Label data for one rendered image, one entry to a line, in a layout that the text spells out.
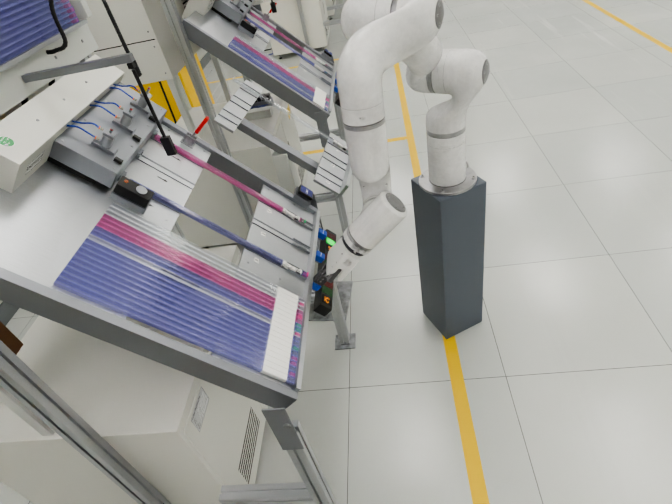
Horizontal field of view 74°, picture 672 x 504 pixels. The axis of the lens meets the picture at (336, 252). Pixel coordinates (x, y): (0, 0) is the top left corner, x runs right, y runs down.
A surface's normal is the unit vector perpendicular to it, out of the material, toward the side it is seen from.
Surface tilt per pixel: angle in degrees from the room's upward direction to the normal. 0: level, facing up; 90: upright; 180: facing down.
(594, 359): 0
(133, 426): 0
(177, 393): 0
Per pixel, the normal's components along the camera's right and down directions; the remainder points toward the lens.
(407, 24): 0.18, 0.51
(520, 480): -0.18, -0.75
